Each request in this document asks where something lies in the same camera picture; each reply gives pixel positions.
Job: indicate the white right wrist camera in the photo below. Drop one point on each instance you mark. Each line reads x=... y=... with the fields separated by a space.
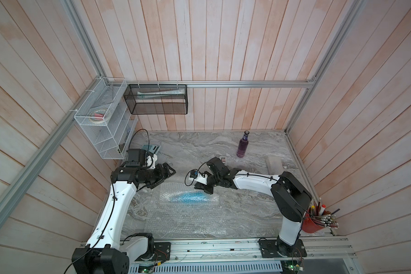
x=197 y=177

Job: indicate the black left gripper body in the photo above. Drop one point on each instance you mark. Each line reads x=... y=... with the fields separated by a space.
x=152 y=176

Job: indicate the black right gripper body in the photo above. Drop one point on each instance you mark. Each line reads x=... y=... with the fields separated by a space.
x=214 y=181

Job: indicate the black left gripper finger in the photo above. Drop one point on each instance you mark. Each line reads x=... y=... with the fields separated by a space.
x=155 y=184
x=168 y=171

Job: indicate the white mesh wall shelf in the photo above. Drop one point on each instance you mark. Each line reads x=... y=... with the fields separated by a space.
x=110 y=139

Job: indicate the blue bottle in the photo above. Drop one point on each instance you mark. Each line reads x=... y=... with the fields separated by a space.
x=190 y=198

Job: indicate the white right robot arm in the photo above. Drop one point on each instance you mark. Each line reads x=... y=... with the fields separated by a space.
x=291 y=197

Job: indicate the red pen cup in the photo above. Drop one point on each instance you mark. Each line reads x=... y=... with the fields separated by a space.
x=310 y=226

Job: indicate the black mesh wall basket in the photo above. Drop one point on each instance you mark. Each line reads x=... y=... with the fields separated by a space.
x=157 y=99

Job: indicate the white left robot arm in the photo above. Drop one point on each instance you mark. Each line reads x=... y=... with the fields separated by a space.
x=113 y=219

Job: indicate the dark purple bottle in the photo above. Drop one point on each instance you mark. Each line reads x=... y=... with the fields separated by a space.
x=243 y=144

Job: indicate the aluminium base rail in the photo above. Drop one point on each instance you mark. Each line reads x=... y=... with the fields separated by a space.
x=310 y=255

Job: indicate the pens in cup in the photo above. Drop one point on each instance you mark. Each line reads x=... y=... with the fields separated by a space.
x=321 y=217

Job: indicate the light blue desk calculator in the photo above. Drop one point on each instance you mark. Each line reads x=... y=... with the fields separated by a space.
x=153 y=149

